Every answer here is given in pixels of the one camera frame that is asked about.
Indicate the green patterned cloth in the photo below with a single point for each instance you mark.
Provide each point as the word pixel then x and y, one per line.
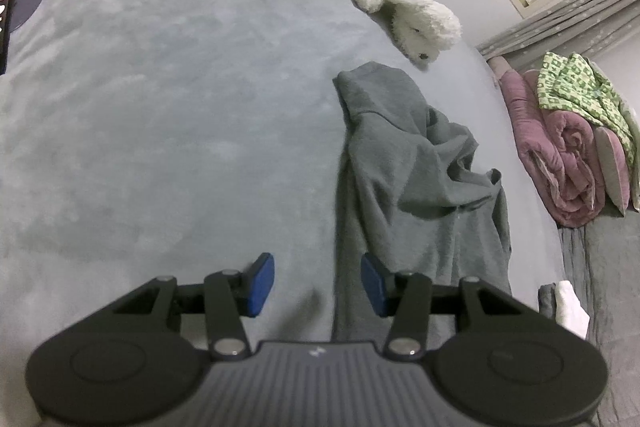
pixel 575 87

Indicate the grey plush bed blanket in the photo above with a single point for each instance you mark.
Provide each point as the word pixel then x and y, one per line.
pixel 150 107

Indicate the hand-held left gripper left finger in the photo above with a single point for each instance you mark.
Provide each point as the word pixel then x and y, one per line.
pixel 262 284

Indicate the pale grey pillow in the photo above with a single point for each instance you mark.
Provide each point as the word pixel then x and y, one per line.
pixel 635 147

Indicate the folded grey cloth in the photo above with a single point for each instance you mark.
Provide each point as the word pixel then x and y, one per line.
pixel 547 302

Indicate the grey quilted duvet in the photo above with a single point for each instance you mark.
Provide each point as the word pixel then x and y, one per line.
pixel 615 282

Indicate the grey sweatshirt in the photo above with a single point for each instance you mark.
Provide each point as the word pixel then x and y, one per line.
pixel 400 147

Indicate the purple and grey pillow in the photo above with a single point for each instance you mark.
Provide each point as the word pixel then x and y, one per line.
pixel 612 167

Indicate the grey patterned curtain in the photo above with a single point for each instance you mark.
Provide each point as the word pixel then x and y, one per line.
pixel 575 22

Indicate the folded pink quilt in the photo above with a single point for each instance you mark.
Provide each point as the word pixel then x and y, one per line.
pixel 555 142

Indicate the folded white cloth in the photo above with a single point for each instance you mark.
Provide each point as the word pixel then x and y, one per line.
pixel 572 312

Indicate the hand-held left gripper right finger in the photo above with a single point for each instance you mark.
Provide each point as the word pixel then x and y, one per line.
pixel 375 284

